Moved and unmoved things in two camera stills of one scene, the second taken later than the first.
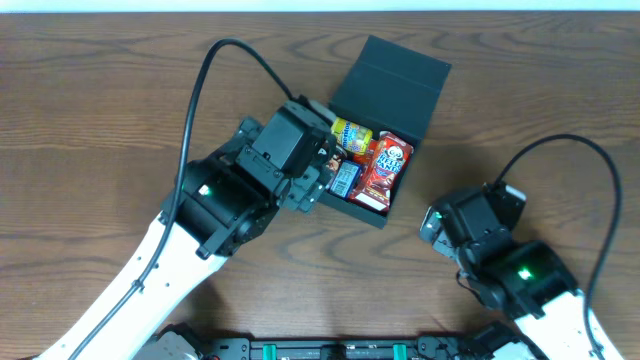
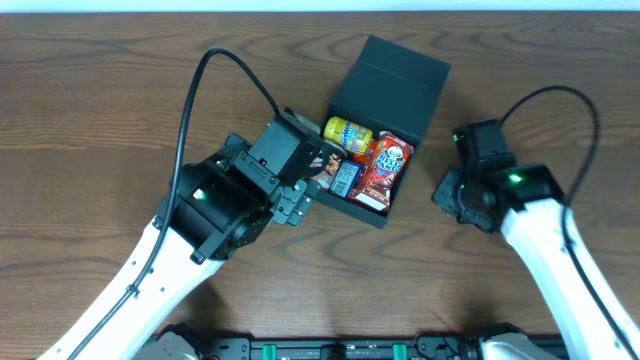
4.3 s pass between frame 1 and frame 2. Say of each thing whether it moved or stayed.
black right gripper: moved
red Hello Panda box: stayed
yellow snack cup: stayed
